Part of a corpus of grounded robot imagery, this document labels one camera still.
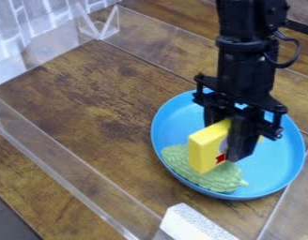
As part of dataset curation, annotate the yellow block with label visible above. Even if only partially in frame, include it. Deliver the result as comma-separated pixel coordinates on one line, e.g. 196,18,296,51
188,119,254,174

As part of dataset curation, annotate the green bitter melon toy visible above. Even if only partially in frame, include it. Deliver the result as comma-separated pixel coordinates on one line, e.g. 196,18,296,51
161,144,248,193

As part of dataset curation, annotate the black cable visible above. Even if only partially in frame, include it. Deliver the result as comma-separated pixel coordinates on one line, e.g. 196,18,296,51
262,29,302,69

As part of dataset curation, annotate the black bar on floor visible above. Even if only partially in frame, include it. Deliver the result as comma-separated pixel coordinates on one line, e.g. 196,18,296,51
286,20,308,35

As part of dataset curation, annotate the clear acrylic enclosure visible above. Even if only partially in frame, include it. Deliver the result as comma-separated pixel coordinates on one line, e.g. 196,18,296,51
0,0,308,240

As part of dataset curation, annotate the blue oval tray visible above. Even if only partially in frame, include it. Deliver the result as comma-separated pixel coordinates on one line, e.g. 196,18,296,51
151,90,306,201

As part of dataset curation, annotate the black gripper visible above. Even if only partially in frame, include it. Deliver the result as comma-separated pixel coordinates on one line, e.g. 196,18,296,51
194,37,287,162

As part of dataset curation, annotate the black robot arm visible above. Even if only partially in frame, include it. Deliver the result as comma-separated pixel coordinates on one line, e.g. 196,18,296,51
194,0,288,162

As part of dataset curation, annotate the white foam block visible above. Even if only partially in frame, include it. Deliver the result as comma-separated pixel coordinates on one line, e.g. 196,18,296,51
159,202,239,240

